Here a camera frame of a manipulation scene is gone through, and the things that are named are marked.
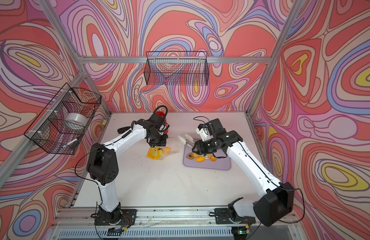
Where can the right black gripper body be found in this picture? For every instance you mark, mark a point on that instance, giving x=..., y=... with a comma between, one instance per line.
x=207, y=147

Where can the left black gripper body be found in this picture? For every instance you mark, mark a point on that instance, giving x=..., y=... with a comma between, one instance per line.
x=158, y=139

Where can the orange fish cookie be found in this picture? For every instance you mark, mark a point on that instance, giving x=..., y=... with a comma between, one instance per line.
x=200, y=159
x=212, y=158

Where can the steel tongs with silicone tips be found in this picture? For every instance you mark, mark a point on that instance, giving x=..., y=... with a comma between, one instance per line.
x=188, y=141

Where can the heart shaped chocolate cookie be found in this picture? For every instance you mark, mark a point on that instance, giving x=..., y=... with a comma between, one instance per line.
x=190, y=156

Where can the clear bag with yellow lion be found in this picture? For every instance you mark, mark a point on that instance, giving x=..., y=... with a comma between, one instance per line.
x=158, y=153

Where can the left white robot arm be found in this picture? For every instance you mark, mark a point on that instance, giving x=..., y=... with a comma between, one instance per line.
x=103, y=163

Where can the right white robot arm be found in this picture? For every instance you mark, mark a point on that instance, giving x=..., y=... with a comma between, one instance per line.
x=275, y=199

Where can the red cylindrical cup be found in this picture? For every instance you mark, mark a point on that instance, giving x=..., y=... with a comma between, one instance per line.
x=161, y=118

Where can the lilac plastic tray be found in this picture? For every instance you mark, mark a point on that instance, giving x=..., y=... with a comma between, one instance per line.
x=223, y=164

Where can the white marker in basket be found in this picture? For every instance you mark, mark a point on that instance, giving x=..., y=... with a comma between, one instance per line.
x=70, y=144

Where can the black wire basket at back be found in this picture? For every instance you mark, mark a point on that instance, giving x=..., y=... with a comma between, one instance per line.
x=177, y=68

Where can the black wire basket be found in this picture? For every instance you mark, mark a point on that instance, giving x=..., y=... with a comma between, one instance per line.
x=177, y=68
x=50, y=133

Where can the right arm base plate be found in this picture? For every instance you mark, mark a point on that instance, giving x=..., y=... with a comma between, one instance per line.
x=224, y=216

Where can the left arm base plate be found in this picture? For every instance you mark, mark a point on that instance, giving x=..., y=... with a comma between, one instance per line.
x=113, y=224

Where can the black wire basket on left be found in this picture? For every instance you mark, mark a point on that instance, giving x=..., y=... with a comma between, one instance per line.
x=50, y=133

